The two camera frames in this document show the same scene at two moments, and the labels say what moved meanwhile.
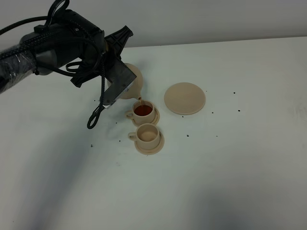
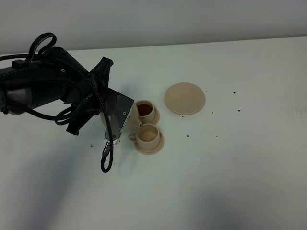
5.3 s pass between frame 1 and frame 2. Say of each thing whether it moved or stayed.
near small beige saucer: stayed
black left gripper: moved
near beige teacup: stayed
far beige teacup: stayed
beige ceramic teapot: moved
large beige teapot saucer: stayed
